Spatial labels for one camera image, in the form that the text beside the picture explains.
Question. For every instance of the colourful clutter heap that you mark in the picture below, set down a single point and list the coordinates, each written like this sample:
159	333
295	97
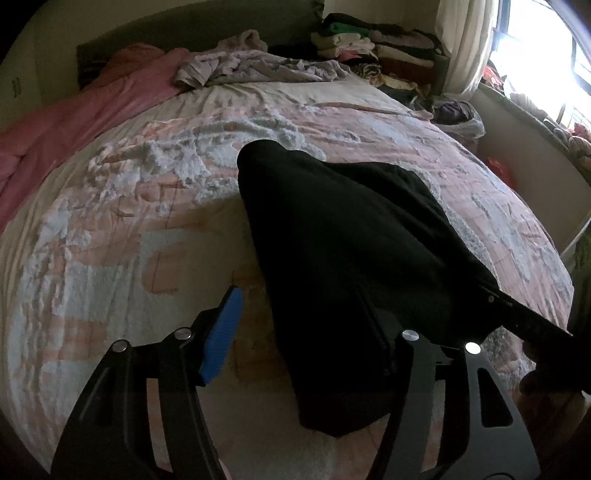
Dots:
577	147

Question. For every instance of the person's right hand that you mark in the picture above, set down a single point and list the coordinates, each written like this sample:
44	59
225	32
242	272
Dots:
554	374

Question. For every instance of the bed with patterned cover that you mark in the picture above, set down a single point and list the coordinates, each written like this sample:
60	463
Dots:
138	230

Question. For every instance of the pile of folded clothes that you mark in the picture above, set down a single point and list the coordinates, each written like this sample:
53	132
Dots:
392	50

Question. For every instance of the cream curtain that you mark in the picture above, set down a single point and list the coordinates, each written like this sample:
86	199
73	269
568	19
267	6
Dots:
471	46

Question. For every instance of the crumpled beige cloth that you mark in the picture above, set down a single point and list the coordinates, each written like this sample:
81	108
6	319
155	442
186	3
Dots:
244	41

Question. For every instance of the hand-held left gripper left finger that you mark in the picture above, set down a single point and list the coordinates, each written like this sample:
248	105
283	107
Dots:
224	337

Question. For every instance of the window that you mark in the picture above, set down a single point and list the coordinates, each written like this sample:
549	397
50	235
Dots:
540	46

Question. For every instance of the white plastic bag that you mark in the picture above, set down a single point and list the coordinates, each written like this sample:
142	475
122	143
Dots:
471	127

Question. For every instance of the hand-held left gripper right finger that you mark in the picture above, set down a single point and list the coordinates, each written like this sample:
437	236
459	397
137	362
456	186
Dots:
461	392

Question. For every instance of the crumpled lilac cloth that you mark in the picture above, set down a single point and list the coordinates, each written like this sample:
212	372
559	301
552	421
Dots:
258	64

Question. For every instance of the orange plastic bag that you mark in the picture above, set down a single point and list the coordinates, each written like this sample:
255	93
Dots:
499	170

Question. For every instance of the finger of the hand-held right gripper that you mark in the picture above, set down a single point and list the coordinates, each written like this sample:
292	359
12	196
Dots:
521	318

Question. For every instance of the black long-sleeved shirt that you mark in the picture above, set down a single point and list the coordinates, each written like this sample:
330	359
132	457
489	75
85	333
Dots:
346	254

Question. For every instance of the cream wardrobe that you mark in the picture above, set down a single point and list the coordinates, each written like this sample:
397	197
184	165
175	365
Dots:
27	55

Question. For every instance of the olive green headboard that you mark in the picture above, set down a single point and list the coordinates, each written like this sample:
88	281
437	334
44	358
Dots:
184	23

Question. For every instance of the pink duvet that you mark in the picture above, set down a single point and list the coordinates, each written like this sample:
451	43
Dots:
69	124

